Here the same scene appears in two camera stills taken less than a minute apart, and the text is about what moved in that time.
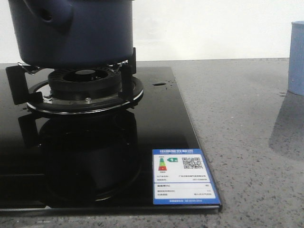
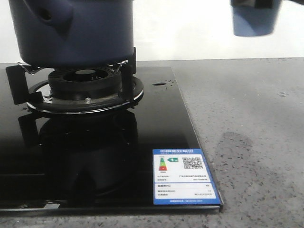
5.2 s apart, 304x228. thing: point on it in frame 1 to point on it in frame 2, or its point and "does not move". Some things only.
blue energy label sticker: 182,176 does not move
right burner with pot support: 79,90 does not move
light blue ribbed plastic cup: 296,74 to 254,18
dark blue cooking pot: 73,33 does not move
